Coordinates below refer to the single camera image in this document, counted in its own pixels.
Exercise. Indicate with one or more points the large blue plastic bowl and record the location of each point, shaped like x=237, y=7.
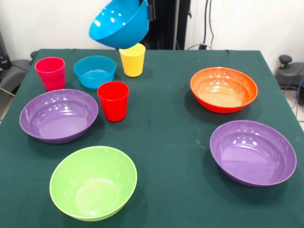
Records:
x=121, y=26

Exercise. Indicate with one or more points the green plastic bowl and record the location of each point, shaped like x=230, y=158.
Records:
x=92, y=187

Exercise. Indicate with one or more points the small teal plastic bowl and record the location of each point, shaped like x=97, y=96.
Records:
x=95, y=79

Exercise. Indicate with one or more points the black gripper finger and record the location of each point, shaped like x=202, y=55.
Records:
x=152, y=10

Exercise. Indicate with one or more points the dark green tablecloth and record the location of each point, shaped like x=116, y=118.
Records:
x=166, y=135

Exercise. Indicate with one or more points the purple plastic bowl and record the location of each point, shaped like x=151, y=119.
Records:
x=59, y=118
x=253, y=156

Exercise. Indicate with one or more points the red plastic cup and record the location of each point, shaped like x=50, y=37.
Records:
x=113, y=107

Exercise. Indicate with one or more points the grey equipment base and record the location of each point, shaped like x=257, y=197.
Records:
x=14, y=71

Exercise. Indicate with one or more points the orange plastic bowl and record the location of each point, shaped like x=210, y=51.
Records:
x=223, y=92

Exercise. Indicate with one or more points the yellow plastic cup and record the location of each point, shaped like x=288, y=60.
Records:
x=132, y=64

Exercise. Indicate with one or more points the pink plastic cup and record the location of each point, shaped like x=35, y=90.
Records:
x=51, y=76

